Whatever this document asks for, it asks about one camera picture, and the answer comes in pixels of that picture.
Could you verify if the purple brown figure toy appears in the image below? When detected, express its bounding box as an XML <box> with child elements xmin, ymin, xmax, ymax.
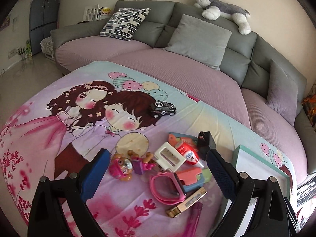
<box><xmin>128</xmin><ymin>150</ymin><xmax>158</xmax><ymax>176</ymax></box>

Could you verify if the grey leather sofa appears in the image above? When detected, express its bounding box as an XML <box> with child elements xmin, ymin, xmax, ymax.
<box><xmin>51</xmin><ymin>0</ymin><xmax>316</xmax><ymax>176</ymax></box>

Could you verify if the black toy car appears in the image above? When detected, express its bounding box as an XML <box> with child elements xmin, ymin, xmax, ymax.
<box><xmin>149</xmin><ymin>100</ymin><xmax>177</xmax><ymax>118</ymax></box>

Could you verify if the teal white box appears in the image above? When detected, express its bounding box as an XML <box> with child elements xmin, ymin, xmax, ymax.
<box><xmin>220</xmin><ymin>145</ymin><xmax>290</xmax><ymax>237</ymax></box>

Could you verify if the printed cartoon blanket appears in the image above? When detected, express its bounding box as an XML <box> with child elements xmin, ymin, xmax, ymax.
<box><xmin>0</xmin><ymin>60</ymin><xmax>300</xmax><ymax>237</ymax></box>

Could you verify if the green eraser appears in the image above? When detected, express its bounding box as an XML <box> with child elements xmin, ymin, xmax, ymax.
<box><xmin>201</xmin><ymin>169</ymin><xmax>213</xmax><ymax>183</ymax></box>

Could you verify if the purple plastic strip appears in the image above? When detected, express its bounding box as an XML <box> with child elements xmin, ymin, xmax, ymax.
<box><xmin>170</xmin><ymin>201</ymin><xmax>203</xmax><ymax>237</ymax></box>

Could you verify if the grey white plush dog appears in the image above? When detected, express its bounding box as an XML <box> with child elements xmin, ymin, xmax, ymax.
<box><xmin>193</xmin><ymin>0</ymin><xmax>251</xmax><ymax>35</ymax></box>

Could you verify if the coral blue box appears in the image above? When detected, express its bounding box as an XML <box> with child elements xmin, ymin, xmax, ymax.
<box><xmin>176</xmin><ymin>167</ymin><xmax>205</xmax><ymax>193</ymax></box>

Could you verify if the purple grey cushion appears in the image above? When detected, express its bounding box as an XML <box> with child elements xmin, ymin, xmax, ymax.
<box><xmin>266</xmin><ymin>59</ymin><xmax>305</xmax><ymax>126</ymax></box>

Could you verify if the blue grey refrigerator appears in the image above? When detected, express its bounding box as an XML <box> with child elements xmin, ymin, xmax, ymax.
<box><xmin>29</xmin><ymin>0</ymin><xmax>61</xmax><ymax>56</ymax></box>

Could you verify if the black white patterned cushion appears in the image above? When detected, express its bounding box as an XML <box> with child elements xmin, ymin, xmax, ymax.
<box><xmin>100</xmin><ymin>7</ymin><xmax>151</xmax><ymax>41</ymax></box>

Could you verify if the black charger plug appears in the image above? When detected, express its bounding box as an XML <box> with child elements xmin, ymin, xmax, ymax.
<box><xmin>197</xmin><ymin>131</ymin><xmax>218</xmax><ymax>160</ymax></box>

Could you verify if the orange plastic case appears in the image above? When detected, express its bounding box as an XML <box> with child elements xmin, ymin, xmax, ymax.
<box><xmin>168</xmin><ymin>132</ymin><xmax>198</xmax><ymax>151</ymax></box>

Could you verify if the black white patterned fabric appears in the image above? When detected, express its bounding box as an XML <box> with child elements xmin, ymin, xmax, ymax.
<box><xmin>296</xmin><ymin>178</ymin><xmax>316</xmax><ymax>208</ymax></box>

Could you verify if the light grey cushion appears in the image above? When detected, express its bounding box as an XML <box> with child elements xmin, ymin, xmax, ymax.
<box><xmin>163</xmin><ymin>14</ymin><xmax>232</xmax><ymax>71</ymax></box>

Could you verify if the orange bag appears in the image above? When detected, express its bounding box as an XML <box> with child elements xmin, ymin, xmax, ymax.
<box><xmin>302</xmin><ymin>95</ymin><xmax>316</xmax><ymax>121</ymax></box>

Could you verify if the yellow book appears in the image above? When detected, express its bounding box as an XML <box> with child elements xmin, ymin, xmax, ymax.
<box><xmin>99</xmin><ymin>7</ymin><xmax>113</xmax><ymax>20</ymax></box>

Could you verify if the gold lighter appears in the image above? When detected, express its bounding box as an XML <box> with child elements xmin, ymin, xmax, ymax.
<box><xmin>165</xmin><ymin>187</ymin><xmax>208</xmax><ymax>218</ymax></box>

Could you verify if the red white tube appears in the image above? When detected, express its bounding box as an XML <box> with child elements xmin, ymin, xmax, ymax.
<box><xmin>176</xmin><ymin>138</ymin><xmax>205</xmax><ymax>167</ymax></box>

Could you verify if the white plastic clip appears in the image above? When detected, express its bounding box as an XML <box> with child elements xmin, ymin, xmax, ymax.
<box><xmin>153</xmin><ymin>142</ymin><xmax>186</xmax><ymax>173</ymax></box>

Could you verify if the pink puppy toy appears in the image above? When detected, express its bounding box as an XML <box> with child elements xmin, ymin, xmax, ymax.
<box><xmin>109</xmin><ymin>153</ymin><xmax>135</xmax><ymax>181</ymax></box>

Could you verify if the purple sofa cover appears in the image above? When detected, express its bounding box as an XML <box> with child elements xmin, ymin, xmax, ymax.
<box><xmin>241</xmin><ymin>87</ymin><xmax>314</xmax><ymax>185</ymax></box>
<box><xmin>55</xmin><ymin>36</ymin><xmax>251</xmax><ymax>130</ymax></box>

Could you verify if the white rack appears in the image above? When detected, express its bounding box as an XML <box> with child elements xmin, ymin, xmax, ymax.
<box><xmin>83</xmin><ymin>4</ymin><xmax>100</xmax><ymax>23</ymax></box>

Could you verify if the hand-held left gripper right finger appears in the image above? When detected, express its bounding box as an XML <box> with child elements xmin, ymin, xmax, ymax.
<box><xmin>206</xmin><ymin>149</ymin><xmax>290</xmax><ymax>237</ymax></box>

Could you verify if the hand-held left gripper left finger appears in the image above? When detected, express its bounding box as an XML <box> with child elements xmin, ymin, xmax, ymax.
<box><xmin>29</xmin><ymin>149</ymin><xmax>111</xmax><ymax>237</ymax></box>

